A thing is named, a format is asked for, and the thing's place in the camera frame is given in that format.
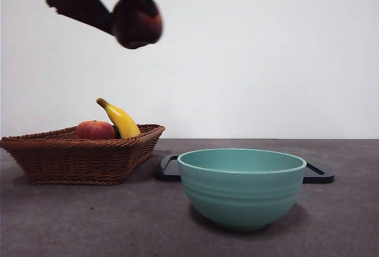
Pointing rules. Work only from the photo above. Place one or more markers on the dark red plum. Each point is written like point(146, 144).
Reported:
point(136, 30)

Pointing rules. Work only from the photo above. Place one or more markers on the teal ceramic bowl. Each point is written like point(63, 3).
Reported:
point(241, 197)

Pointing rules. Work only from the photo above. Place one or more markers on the yellow banana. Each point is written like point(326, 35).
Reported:
point(124, 120)

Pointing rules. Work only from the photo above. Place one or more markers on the red yellow apple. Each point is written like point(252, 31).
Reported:
point(93, 129)

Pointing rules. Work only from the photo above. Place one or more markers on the brown wicker basket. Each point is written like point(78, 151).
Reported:
point(74, 159)

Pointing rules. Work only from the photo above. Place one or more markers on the dark rectangular tray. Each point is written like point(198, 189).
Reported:
point(167, 175)

